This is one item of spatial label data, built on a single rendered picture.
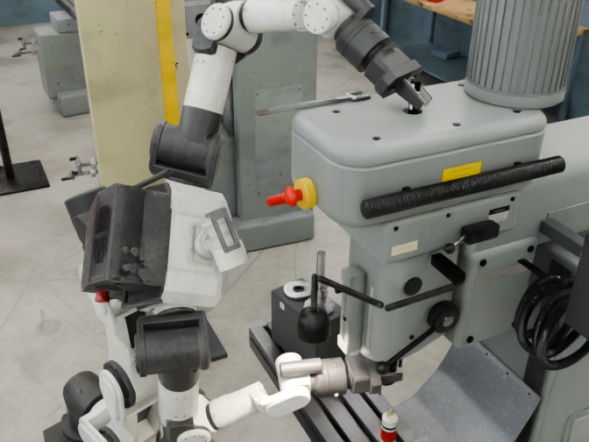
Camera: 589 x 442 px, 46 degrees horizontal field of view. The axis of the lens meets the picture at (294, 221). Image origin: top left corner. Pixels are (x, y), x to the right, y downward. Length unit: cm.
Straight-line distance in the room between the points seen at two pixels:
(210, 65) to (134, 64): 143
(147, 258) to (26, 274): 308
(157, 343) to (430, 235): 59
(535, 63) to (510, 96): 7
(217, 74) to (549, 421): 120
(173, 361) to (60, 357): 236
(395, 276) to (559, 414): 69
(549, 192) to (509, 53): 32
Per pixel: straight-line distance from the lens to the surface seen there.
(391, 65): 135
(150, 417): 224
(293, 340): 209
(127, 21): 291
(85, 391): 243
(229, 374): 353
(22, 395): 364
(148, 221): 144
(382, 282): 144
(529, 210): 154
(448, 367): 209
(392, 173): 123
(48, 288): 432
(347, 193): 122
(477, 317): 160
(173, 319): 149
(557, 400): 191
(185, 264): 147
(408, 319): 150
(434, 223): 136
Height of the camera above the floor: 237
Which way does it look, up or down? 30 degrees down
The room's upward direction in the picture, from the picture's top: 1 degrees clockwise
